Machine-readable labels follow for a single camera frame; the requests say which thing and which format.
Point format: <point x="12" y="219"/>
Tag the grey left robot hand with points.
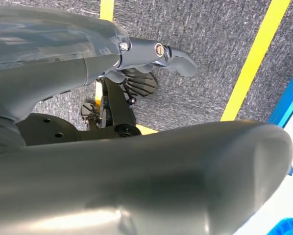
<point x="137" y="181"/>

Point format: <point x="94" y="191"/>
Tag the blue steel shelf rack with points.
<point x="288" y="94"/>

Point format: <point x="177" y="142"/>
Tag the yellow floor tape line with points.
<point x="146" y="129"/>
<point x="106" y="9"/>

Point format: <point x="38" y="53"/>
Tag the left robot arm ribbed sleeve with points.
<point x="1" y="136"/>

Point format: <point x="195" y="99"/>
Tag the blue plastic bin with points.
<point x="288" y="227"/>

